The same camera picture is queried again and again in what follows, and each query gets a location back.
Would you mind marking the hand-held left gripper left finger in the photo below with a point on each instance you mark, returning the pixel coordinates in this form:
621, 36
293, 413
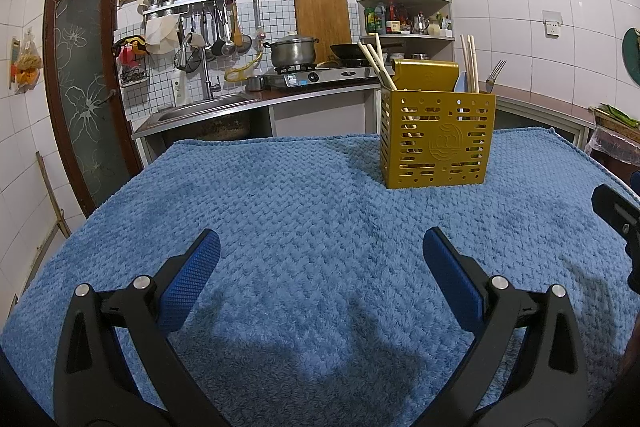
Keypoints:
192, 272

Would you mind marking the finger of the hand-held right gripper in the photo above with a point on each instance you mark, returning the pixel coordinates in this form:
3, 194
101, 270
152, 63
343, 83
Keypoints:
636, 183
612, 207

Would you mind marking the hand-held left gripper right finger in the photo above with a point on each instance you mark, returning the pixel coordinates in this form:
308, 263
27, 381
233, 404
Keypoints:
452, 277

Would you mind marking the yellow perforated utensil holder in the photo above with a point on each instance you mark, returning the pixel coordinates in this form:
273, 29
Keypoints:
435, 147

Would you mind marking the plastic-covered wooden crate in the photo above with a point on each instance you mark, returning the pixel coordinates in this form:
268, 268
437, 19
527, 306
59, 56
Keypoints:
615, 142

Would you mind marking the green vegetables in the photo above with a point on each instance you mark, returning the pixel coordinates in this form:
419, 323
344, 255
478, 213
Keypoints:
620, 114

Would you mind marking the blue textured towel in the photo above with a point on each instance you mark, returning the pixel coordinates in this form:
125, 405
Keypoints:
250, 207

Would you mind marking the low side cabinet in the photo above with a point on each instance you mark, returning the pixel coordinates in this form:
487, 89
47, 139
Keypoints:
540, 112

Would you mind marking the green round board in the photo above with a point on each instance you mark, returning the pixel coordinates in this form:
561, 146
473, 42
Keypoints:
632, 57

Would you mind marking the steel sink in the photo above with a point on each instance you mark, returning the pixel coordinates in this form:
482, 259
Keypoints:
200, 109

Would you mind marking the wooden stick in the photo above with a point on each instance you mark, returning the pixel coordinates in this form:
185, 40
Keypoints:
50, 187

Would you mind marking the small steel cup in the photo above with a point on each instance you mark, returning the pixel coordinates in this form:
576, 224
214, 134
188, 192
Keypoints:
255, 84

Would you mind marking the steel faucet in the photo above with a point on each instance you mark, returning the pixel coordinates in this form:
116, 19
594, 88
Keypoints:
205, 72

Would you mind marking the steel kitchen counter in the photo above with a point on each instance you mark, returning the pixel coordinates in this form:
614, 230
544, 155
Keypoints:
310, 91

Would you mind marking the brown frosted glass door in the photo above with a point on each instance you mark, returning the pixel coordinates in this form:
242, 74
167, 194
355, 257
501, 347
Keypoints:
85, 82

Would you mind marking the black hanging ladle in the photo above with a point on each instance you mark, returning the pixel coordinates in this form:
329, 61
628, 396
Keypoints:
217, 47

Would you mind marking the steel hanging ladle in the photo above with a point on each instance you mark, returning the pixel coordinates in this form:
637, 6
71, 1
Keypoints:
228, 48

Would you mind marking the steel gas stove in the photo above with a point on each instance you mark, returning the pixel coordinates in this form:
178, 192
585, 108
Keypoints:
320, 77

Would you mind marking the red and yellow gloves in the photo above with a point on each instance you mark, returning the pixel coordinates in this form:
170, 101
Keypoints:
131, 47

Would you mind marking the steel cooking pot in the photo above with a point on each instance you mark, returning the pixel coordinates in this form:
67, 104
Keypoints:
292, 52

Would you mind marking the white hanging cloth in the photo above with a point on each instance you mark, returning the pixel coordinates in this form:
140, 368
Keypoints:
162, 32

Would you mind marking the wooden hanging spatula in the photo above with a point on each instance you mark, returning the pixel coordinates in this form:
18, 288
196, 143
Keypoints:
237, 32

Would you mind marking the black frying pan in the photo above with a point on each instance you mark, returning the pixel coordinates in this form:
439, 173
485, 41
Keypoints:
345, 52

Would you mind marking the plastic bag of oranges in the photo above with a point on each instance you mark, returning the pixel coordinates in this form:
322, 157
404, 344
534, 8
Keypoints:
27, 67

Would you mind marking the red sauce bottle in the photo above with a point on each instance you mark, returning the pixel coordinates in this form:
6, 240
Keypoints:
392, 18

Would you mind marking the dark oil bottle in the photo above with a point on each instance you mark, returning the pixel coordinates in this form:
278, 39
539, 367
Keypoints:
380, 18

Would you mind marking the green bottle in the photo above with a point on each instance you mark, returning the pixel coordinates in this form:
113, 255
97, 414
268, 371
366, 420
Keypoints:
370, 21

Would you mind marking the rectangular wooden cutting board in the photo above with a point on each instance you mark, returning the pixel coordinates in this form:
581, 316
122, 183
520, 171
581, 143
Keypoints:
322, 17

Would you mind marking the white wall socket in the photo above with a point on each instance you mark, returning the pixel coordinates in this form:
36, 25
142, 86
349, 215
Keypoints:
552, 24

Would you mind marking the steel wall utensil rack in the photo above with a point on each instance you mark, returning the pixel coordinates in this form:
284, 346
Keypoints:
200, 1

